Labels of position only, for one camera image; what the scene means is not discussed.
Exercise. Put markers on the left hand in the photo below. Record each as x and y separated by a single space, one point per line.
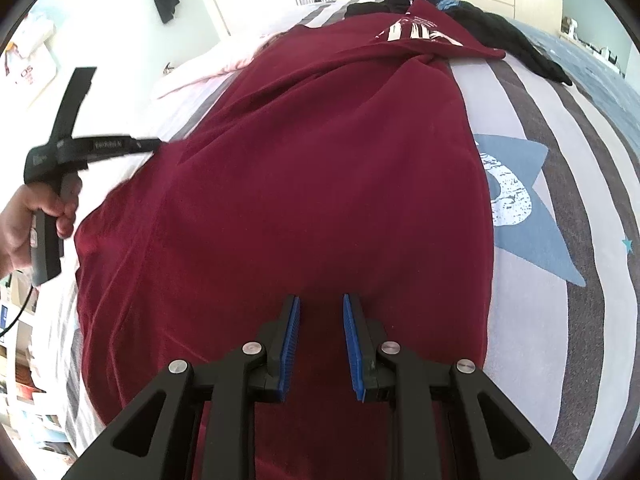
16 220

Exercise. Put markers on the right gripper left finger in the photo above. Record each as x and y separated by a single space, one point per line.
198 421

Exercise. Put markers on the dark red shirt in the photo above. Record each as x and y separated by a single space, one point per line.
340 160

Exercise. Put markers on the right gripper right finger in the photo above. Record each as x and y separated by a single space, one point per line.
446 421

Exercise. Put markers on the black garment on bed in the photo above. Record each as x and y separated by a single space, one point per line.
490 29

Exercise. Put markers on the striped star bed sheet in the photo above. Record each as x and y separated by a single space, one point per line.
563 182

